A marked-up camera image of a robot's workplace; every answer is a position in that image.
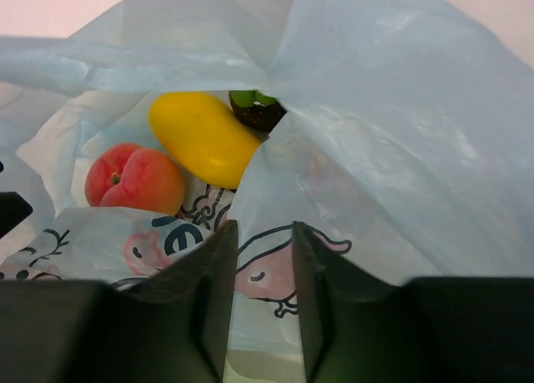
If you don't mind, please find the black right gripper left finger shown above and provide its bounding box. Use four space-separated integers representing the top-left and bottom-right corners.
1 220 238 382

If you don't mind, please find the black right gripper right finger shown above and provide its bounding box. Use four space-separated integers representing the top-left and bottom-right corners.
292 222 533 382

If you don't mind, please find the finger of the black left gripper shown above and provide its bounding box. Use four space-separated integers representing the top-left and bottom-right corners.
0 192 33 238

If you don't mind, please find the orange fake fruit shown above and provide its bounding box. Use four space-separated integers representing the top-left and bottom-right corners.
84 143 185 216

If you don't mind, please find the yellow fake fruit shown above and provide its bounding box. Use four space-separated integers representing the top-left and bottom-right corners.
149 92 261 189

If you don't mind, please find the blue printed plastic bag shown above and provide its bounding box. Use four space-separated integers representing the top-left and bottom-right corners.
1 0 533 382

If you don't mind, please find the red green fake fruit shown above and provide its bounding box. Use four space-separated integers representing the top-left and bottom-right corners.
229 90 287 133

